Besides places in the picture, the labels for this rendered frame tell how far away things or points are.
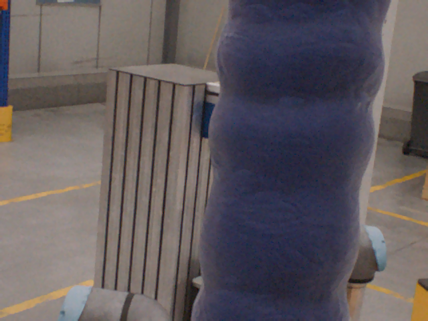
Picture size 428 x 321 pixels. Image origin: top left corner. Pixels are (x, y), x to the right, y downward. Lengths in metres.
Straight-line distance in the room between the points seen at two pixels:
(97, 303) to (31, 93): 10.27
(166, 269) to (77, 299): 0.40
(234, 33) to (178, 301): 1.13
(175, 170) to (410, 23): 10.33
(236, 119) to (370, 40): 0.20
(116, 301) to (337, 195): 0.70
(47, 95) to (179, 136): 10.17
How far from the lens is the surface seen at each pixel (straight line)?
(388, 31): 5.04
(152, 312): 1.75
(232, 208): 1.20
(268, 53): 1.13
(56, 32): 12.31
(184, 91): 2.01
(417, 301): 0.71
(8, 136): 10.12
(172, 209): 2.08
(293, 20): 1.13
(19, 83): 11.91
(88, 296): 1.78
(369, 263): 2.27
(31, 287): 6.10
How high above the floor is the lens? 2.34
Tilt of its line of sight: 14 degrees down
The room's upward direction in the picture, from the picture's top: 6 degrees clockwise
